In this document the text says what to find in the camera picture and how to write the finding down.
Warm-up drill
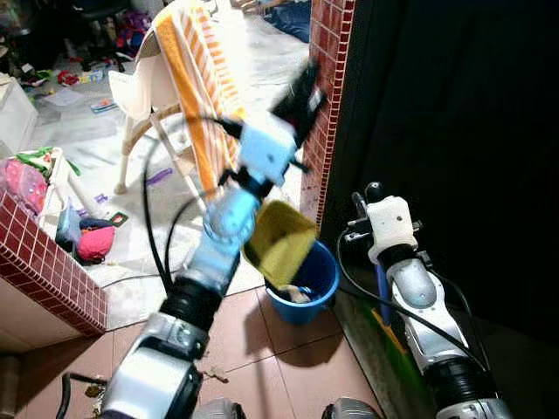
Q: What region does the blue grey bag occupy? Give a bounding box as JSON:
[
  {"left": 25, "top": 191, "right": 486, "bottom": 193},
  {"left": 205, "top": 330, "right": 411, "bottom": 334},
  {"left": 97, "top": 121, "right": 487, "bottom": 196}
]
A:
[{"left": 55, "top": 203, "right": 85, "bottom": 256}]

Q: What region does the grey right robot leg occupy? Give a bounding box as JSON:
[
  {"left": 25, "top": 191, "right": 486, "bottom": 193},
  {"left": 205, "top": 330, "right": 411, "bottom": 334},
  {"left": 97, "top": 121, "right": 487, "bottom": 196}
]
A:
[{"left": 321, "top": 396, "right": 383, "bottom": 419}]

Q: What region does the orange striped towel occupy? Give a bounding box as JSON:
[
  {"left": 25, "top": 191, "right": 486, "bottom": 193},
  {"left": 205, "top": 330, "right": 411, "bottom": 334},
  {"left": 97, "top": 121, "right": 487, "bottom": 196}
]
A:
[{"left": 152, "top": 0, "right": 252, "bottom": 203}]

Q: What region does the blue cloth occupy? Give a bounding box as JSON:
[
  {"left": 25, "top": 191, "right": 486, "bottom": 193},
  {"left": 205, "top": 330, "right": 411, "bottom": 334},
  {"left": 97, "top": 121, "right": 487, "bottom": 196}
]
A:
[{"left": 260, "top": 0, "right": 313, "bottom": 43}]

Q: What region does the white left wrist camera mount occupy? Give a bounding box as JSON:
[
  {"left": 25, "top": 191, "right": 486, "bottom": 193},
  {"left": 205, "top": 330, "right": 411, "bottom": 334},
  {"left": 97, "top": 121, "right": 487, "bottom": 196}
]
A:
[{"left": 234, "top": 112, "right": 300, "bottom": 186}]

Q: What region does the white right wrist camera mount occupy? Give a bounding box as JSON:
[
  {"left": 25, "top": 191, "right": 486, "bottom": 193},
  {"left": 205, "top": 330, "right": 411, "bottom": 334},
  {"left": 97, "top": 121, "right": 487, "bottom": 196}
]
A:
[{"left": 365, "top": 196, "right": 422, "bottom": 264}]

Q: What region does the purple floor item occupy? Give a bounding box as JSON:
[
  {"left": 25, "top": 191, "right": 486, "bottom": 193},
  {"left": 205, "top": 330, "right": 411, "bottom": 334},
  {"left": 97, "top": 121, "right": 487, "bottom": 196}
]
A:
[{"left": 144, "top": 168, "right": 175, "bottom": 187}]

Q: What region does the red pink bag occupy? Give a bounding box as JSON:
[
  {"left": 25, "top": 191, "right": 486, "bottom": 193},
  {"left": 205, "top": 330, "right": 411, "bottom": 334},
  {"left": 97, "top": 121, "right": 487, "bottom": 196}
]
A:
[{"left": 76, "top": 224, "right": 118, "bottom": 265}]

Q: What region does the blue plastic bucket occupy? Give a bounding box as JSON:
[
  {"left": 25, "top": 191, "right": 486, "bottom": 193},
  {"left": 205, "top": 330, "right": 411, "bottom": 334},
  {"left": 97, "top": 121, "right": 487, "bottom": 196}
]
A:
[{"left": 264, "top": 239, "right": 341, "bottom": 326}]

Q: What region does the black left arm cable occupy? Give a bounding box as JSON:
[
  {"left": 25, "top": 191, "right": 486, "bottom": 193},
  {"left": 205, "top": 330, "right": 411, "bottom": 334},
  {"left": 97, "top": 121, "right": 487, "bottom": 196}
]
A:
[{"left": 140, "top": 116, "right": 247, "bottom": 293}]

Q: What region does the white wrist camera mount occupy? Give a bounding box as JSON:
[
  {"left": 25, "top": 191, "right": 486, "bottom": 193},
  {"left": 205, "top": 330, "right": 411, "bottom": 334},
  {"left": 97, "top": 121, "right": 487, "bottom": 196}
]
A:
[
  {"left": 234, "top": 112, "right": 300, "bottom": 186},
  {"left": 365, "top": 196, "right": 422, "bottom": 264}
]

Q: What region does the yellow-green dustpan red handle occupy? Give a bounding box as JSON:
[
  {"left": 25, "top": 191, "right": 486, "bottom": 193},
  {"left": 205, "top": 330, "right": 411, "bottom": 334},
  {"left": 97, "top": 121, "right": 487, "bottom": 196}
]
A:
[{"left": 242, "top": 199, "right": 321, "bottom": 290}]

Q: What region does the white cabinet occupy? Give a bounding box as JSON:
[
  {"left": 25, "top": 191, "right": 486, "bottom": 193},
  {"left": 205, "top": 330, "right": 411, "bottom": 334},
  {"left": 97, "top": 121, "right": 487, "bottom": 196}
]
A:
[{"left": 0, "top": 73, "right": 41, "bottom": 160}]

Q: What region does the grey robot leg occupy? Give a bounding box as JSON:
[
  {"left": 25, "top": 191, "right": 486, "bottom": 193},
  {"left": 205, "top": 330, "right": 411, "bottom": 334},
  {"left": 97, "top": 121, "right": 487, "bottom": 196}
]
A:
[
  {"left": 194, "top": 398, "right": 247, "bottom": 419},
  {"left": 321, "top": 396, "right": 383, "bottom": 419}
]

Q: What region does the grey left robot leg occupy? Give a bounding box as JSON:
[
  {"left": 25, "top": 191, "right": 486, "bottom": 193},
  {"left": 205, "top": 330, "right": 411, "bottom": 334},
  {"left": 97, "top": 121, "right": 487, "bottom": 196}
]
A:
[{"left": 194, "top": 398, "right": 247, "bottom": 419}]

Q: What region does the brown rubbish scrap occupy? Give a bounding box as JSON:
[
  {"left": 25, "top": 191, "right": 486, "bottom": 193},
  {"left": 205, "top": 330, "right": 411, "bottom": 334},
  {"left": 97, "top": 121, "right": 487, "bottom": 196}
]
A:
[{"left": 201, "top": 363, "right": 230, "bottom": 385}]

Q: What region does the grey rubbish in bucket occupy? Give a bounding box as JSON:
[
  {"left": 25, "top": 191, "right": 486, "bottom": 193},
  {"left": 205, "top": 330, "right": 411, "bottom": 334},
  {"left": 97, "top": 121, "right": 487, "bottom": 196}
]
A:
[{"left": 281, "top": 284, "right": 314, "bottom": 306}]

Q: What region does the pink toy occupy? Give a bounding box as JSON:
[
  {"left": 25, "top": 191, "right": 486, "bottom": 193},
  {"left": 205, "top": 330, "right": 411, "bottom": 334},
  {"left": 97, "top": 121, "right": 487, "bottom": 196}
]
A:
[{"left": 0, "top": 157, "right": 50, "bottom": 216}]

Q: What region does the white plastic chair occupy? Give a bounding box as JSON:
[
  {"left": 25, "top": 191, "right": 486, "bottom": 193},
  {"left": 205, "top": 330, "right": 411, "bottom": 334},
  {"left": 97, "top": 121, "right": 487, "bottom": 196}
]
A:
[{"left": 107, "top": 0, "right": 259, "bottom": 209}]

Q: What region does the small white stool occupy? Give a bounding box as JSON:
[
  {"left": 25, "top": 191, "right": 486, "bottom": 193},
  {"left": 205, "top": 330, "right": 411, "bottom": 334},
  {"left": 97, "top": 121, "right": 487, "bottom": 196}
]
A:
[{"left": 35, "top": 147, "right": 99, "bottom": 230}]

